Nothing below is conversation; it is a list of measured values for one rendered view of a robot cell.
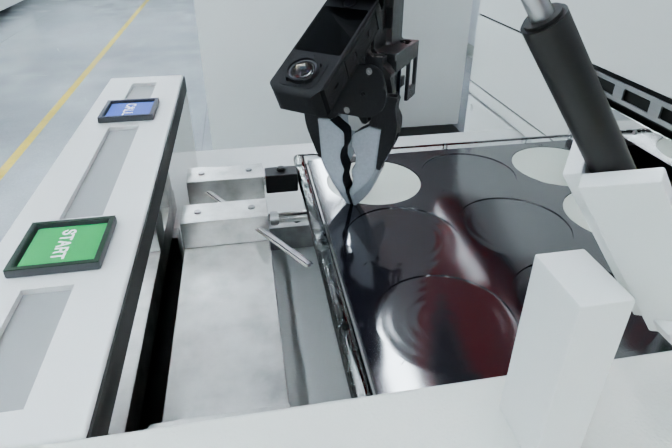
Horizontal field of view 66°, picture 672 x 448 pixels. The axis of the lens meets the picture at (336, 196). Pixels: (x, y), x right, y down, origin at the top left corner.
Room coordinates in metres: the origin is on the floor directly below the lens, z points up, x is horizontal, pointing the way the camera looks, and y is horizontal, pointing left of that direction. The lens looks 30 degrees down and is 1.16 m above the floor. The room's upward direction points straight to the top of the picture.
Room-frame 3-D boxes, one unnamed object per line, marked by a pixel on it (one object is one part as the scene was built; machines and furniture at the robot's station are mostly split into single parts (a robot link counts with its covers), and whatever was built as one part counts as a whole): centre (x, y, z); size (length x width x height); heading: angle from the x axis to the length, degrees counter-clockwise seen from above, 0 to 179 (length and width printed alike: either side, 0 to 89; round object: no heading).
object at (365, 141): (0.45, -0.04, 0.95); 0.06 x 0.03 x 0.09; 153
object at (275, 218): (0.43, 0.05, 0.89); 0.05 x 0.01 x 0.01; 100
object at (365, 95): (0.46, -0.03, 1.05); 0.09 x 0.08 x 0.12; 153
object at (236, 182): (0.50, 0.12, 0.89); 0.08 x 0.03 x 0.03; 100
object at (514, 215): (0.40, -0.17, 0.90); 0.34 x 0.34 x 0.01; 10
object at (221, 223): (0.42, 0.11, 0.89); 0.08 x 0.03 x 0.03; 100
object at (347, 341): (0.37, 0.01, 0.90); 0.38 x 0.01 x 0.01; 10
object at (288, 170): (0.51, 0.06, 0.90); 0.04 x 0.02 x 0.03; 100
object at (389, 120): (0.43, -0.03, 0.99); 0.05 x 0.02 x 0.09; 63
